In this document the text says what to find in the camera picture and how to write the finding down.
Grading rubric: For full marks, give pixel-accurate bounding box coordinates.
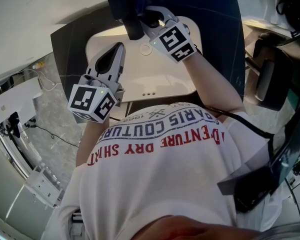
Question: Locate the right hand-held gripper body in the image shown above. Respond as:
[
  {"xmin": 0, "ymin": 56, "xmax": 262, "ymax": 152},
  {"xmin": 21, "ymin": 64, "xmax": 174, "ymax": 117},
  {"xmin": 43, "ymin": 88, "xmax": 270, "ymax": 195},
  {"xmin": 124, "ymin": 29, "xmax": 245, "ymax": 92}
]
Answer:
[{"xmin": 149, "ymin": 16, "xmax": 198, "ymax": 64}]

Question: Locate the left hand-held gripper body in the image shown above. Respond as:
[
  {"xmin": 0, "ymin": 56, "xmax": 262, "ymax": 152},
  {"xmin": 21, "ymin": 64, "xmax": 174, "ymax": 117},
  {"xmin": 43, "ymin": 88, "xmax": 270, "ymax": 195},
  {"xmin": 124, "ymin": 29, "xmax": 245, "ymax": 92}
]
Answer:
[{"xmin": 67, "ymin": 71, "xmax": 126, "ymax": 124}]

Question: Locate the dark blue cloth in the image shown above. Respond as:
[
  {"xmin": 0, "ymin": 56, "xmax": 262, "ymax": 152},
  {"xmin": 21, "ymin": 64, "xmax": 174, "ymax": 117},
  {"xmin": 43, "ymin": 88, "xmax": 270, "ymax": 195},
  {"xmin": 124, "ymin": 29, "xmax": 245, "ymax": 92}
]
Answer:
[{"xmin": 132, "ymin": 0, "xmax": 153, "ymax": 17}]

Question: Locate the black faucet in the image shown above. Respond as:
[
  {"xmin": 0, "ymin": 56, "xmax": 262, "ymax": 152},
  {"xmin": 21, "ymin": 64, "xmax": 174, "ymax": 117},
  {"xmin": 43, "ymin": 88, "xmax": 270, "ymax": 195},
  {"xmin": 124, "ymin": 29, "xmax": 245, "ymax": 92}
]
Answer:
[{"xmin": 105, "ymin": 0, "xmax": 145, "ymax": 41}]

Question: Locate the person's right forearm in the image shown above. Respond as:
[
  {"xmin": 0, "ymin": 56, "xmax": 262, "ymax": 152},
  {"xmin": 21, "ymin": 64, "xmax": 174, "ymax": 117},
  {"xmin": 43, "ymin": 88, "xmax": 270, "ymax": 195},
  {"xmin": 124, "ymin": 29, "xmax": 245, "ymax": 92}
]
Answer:
[{"xmin": 182, "ymin": 51, "xmax": 246, "ymax": 122}]

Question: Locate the person's left forearm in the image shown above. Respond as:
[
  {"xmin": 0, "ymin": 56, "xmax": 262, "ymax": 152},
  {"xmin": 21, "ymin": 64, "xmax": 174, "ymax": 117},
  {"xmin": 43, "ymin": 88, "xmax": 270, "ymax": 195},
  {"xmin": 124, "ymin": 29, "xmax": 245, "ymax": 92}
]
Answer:
[{"xmin": 75, "ymin": 118, "xmax": 111, "ymax": 167}]

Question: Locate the round white drain cover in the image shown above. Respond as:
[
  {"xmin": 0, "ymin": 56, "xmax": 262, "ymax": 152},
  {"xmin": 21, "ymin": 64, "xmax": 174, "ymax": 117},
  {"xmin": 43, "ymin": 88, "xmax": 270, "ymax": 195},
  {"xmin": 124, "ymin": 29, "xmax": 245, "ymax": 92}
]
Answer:
[{"xmin": 139, "ymin": 43, "xmax": 153, "ymax": 56}]

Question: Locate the white sink basin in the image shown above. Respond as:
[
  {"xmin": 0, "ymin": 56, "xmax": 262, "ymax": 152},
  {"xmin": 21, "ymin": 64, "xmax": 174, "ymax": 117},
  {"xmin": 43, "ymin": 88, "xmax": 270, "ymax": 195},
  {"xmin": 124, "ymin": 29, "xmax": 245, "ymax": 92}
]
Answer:
[{"xmin": 85, "ymin": 16, "xmax": 203, "ymax": 104}]

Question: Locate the white cardboard box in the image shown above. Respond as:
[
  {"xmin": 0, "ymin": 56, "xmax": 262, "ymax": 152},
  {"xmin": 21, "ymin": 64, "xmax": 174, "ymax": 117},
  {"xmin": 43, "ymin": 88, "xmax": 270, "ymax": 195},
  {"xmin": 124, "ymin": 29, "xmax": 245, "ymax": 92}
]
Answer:
[{"xmin": 0, "ymin": 76, "xmax": 43, "ymax": 126}]

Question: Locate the black tangled equipment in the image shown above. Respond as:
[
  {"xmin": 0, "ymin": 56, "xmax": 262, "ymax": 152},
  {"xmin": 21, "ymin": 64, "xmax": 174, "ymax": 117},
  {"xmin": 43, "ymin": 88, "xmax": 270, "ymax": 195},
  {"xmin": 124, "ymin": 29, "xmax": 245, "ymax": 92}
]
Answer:
[{"xmin": 0, "ymin": 111, "xmax": 22, "ymax": 140}]

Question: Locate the white desk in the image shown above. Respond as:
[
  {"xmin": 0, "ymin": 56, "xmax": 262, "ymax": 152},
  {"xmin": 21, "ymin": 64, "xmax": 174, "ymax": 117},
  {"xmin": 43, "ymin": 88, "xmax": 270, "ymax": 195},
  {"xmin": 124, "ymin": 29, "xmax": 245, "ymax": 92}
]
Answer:
[{"xmin": 239, "ymin": 0, "xmax": 293, "ymax": 37}]

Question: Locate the white electrical box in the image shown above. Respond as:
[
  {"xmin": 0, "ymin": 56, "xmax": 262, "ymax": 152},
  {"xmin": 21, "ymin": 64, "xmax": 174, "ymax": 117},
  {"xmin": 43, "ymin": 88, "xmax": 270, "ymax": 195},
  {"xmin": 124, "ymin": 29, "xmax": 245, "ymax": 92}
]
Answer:
[{"xmin": 24, "ymin": 165, "xmax": 63, "ymax": 207}]

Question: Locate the black office chair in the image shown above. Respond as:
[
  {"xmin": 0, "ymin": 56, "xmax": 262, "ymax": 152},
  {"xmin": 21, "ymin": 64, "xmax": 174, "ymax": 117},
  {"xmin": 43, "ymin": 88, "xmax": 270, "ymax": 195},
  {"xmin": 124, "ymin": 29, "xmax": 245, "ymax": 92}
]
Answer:
[{"xmin": 244, "ymin": 32, "xmax": 300, "ymax": 111}]

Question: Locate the person's white printed shirt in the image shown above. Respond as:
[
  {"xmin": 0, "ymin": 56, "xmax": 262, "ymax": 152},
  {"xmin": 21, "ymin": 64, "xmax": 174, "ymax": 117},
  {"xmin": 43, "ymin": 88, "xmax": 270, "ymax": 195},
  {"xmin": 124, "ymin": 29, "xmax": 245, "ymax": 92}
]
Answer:
[{"xmin": 41, "ymin": 101, "xmax": 283, "ymax": 240}]

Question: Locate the white cable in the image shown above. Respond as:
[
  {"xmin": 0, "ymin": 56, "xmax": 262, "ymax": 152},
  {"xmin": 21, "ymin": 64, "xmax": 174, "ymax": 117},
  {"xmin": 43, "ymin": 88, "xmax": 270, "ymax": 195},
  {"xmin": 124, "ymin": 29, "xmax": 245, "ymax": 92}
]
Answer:
[{"xmin": 19, "ymin": 68, "xmax": 63, "ymax": 92}]

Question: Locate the thin black floor cable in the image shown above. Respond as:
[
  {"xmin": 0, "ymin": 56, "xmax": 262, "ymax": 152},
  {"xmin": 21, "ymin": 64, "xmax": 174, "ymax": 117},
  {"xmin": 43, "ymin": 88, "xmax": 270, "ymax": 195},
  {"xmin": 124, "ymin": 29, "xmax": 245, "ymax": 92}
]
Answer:
[{"xmin": 22, "ymin": 125, "xmax": 80, "ymax": 149}]

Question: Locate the silver metal door frame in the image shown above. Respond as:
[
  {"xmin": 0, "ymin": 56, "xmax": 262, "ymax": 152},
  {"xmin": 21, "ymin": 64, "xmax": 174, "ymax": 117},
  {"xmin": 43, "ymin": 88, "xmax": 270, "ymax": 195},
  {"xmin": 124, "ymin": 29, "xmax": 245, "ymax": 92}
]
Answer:
[{"xmin": 0, "ymin": 133, "xmax": 63, "ymax": 240}]

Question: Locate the thick black cable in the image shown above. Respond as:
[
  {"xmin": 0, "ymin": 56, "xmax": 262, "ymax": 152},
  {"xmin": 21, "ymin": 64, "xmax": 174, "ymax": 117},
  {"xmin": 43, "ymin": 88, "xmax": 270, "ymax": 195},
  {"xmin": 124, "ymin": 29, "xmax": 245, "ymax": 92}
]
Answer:
[{"xmin": 204, "ymin": 105, "xmax": 275, "ymax": 160}]

